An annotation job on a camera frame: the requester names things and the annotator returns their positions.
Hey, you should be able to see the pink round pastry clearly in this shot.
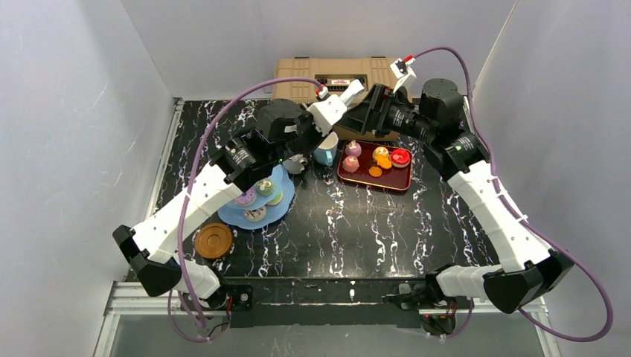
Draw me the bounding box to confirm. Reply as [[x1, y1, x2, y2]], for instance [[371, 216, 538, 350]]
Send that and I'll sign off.
[[342, 155, 359, 173]]

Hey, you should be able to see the green kiwi tart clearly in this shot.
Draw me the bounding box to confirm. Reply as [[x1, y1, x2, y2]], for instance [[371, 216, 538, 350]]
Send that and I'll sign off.
[[255, 178, 277, 197]]

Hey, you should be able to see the green frosted donut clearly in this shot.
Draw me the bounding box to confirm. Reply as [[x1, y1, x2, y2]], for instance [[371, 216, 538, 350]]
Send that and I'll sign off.
[[266, 190, 284, 206]]

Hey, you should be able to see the purple frosted donut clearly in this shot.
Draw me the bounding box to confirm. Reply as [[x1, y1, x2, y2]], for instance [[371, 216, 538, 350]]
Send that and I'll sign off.
[[234, 187, 257, 208]]

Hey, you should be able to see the chocolate sprinkle donut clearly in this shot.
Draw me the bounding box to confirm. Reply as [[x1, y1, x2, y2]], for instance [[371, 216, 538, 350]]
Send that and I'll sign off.
[[243, 205, 267, 222]]

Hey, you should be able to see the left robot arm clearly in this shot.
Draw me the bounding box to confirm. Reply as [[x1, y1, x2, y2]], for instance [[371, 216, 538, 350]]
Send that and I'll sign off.
[[112, 95, 347, 302]]

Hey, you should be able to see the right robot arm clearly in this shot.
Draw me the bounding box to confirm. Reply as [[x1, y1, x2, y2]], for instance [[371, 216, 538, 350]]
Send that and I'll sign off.
[[339, 79, 573, 314]]

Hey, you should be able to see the light blue mug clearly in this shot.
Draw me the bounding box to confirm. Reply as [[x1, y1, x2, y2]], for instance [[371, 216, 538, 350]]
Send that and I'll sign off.
[[313, 132, 339, 167]]

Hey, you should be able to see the white mug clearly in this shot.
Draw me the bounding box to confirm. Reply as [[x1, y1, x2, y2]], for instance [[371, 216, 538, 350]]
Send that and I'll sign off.
[[282, 154, 307, 175]]

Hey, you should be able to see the pink cupcake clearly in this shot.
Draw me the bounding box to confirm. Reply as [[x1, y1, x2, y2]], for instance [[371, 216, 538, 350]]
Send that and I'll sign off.
[[345, 140, 362, 157]]

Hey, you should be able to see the orange pastry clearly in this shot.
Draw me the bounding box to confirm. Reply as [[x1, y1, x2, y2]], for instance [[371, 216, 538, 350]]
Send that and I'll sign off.
[[373, 147, 392, 170]]

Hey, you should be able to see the tan plastic toolbox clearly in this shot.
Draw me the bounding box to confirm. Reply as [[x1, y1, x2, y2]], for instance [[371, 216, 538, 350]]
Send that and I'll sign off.
[[272, 57, 414, 143]]

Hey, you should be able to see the red serving tray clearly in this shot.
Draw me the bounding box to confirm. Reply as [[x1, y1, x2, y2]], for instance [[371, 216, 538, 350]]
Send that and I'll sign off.
[[337, 141, 412, 191]]

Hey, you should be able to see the blue three-tier cake stand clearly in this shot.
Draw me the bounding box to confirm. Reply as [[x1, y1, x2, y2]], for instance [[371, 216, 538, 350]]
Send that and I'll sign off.
[[218, 164, 295, 230]]

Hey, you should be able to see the brown wooden coaster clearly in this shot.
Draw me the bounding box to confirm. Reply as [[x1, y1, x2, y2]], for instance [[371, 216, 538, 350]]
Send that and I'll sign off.
[[194, 223, 234, 260]]

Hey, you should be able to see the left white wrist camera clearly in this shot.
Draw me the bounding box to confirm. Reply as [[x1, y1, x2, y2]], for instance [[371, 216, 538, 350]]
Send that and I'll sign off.
[[307, 94, 348, 137]]

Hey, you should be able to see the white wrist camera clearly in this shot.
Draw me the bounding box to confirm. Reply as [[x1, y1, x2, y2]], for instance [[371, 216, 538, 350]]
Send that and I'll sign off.
[[390, 54, 417, 93], [307, 94, 348, 137]]

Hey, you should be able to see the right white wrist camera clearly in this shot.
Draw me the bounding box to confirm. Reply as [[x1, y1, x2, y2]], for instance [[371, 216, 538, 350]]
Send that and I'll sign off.
[[390, 54, 417, 93]]

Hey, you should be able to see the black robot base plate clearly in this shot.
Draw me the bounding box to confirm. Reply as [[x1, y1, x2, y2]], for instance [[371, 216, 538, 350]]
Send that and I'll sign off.
[[217, 275, 474, 330]]

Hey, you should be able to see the aluminium frame rail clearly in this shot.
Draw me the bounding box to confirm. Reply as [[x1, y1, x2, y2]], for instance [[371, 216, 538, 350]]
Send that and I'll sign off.
[[104, 278, 549, 316]]

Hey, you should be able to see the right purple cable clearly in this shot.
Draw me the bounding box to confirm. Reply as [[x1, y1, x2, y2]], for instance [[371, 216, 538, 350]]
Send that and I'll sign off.
[[409, 46, 615, 343]]

